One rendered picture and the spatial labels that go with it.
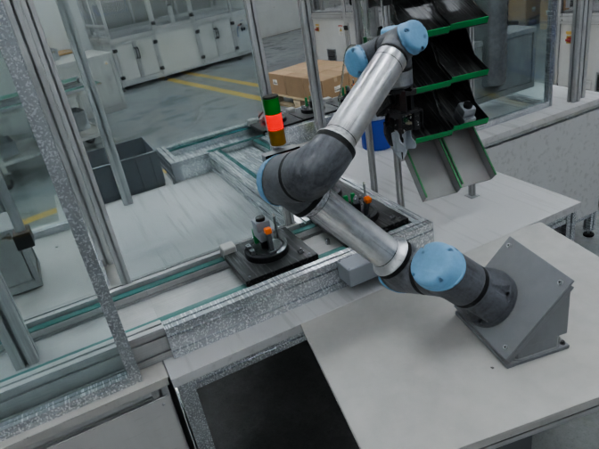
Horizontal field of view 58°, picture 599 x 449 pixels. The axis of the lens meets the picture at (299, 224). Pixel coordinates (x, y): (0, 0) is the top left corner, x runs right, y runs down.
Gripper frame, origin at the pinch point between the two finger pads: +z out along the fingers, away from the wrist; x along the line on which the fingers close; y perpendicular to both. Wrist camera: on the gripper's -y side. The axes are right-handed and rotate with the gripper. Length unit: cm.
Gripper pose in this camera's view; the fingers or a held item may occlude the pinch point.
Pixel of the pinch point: (399, 154)
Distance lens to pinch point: 161.1
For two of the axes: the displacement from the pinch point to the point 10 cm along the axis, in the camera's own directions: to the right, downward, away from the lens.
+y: 4.4, 3.4, -8.3
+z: 1.6, 8.8, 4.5
